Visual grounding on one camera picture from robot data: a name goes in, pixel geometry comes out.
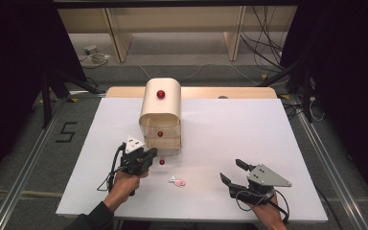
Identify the pink fish clip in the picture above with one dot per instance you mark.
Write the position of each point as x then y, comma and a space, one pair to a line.
179, 182

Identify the clear drawer with red knob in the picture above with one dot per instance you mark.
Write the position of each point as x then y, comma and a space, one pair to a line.
162, 162
160, 133

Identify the cream drawer cabinet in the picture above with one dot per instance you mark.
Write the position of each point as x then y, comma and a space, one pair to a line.
166, 105

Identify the dark curtain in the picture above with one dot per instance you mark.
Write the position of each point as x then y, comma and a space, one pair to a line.
12, 64
357, 80

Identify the person's left hand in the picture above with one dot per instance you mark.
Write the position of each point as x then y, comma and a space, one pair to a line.
126, 185

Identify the metal floor rail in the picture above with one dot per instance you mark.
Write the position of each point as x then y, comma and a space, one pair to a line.
28, 169
332, 172

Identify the white power adapter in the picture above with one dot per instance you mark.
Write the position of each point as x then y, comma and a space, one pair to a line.
91, 50

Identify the light wooden shelf unit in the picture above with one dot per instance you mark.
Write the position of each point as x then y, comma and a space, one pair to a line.
121, 38

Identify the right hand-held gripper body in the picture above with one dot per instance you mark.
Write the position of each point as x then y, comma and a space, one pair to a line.
265, 179

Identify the black metal stand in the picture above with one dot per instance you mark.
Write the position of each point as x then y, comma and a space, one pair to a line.
306, 96
46, 102

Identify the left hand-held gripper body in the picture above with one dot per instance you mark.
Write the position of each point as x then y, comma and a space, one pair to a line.
134, 159

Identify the person's right hand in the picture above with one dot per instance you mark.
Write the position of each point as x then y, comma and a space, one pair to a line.
270, 215

